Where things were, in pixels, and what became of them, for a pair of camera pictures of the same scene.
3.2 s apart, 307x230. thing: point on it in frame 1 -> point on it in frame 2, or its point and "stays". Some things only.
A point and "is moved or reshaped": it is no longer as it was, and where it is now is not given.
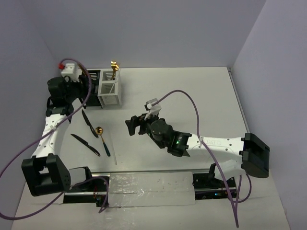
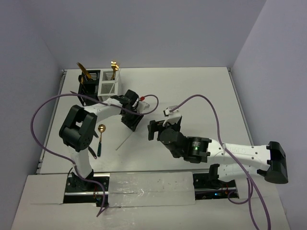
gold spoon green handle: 99,130 is moved or reshaped
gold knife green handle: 84,70 stays
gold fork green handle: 113,64 stays
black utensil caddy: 94,98 stays
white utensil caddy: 110,91 stays
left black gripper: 83,87 -> 132,124
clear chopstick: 112,146 -> 124,141
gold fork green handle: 116,68 stays
